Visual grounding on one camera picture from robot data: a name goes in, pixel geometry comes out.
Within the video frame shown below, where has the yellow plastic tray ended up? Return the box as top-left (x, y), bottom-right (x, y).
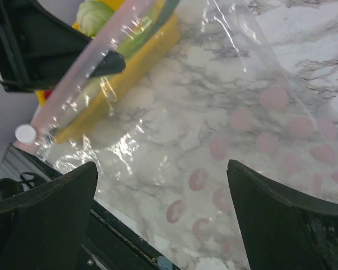
top-left (45, 14), bottom-right (181, 143)

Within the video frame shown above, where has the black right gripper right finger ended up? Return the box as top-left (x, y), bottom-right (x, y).
top-left (227, 160), bottom-right (338, 269)

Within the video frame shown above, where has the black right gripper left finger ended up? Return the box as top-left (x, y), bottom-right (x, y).
top-left (0, 162), bottom-right (98, 269)

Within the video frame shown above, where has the black mounting rail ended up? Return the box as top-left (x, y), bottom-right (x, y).
top-left (16, 151), bottom-right (184, 270)

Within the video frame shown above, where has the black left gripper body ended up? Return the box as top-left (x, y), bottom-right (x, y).
top-left (0, 1), bottom-right (91, 93)

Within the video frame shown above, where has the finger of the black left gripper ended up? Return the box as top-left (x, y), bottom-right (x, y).
top-left (86, 52), bottom-right (126, 78)

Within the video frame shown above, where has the green toy cabbage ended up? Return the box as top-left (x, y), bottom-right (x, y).
top-left (74, 1), bottom-right (114, 37)

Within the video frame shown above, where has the clear zip top bag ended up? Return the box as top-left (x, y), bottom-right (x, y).
top-left (15, 1), bottom-right (338, 269)

